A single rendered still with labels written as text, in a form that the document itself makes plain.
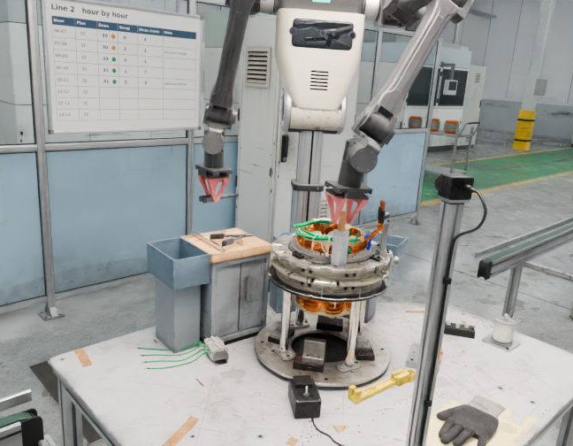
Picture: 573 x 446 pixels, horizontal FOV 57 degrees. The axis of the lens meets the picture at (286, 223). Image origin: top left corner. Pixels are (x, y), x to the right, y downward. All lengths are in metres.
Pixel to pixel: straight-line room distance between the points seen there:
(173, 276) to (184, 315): 0.14
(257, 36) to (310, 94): 2.01
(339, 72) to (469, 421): 1.10
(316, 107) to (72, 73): 1.88
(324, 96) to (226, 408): 1.01
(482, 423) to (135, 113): 2.77
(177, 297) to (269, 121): 2.33
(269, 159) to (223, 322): 2.23
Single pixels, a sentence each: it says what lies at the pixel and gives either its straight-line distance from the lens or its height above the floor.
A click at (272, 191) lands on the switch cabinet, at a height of 0.75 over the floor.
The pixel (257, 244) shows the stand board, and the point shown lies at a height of 1.06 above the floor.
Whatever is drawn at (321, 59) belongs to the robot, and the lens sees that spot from 1.77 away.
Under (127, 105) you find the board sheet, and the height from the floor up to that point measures 1.29.
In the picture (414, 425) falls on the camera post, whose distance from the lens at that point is 1.12.
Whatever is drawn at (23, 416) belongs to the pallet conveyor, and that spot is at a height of 0.76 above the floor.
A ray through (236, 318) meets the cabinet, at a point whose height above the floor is 0.85.
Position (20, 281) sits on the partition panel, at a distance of 3.50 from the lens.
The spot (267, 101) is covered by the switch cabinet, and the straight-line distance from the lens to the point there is 3.64.
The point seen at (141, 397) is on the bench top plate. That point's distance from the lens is 1.37.
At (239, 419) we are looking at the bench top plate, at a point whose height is 0.78.
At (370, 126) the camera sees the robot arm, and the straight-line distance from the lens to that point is 1.22.
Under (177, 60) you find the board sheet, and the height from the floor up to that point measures 1.58.
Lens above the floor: 1.55
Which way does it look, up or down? 16 degrees down
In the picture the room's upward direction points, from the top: 4 degrees clockwise
